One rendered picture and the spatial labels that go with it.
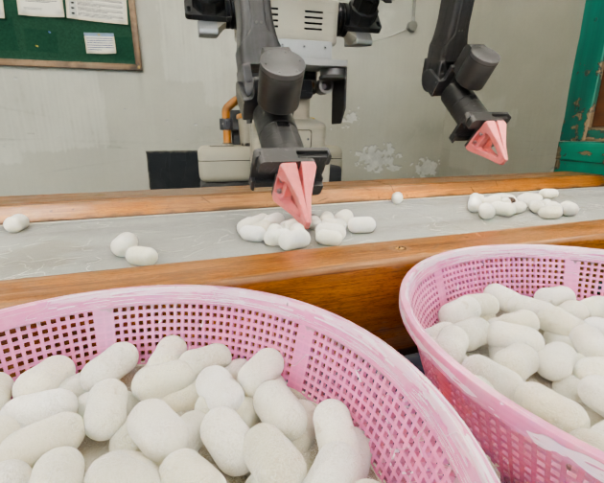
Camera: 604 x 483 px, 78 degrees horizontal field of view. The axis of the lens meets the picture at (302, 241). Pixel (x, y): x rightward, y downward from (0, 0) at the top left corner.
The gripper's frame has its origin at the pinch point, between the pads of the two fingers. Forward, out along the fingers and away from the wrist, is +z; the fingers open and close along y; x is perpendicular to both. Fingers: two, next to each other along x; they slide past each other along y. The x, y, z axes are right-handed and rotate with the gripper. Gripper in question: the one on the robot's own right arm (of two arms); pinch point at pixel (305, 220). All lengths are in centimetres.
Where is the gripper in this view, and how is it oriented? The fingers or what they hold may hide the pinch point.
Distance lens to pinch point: 45.3
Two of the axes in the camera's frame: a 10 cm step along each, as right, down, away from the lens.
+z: 2.5, 8.3, -4.9
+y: 9.4, -0.9, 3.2
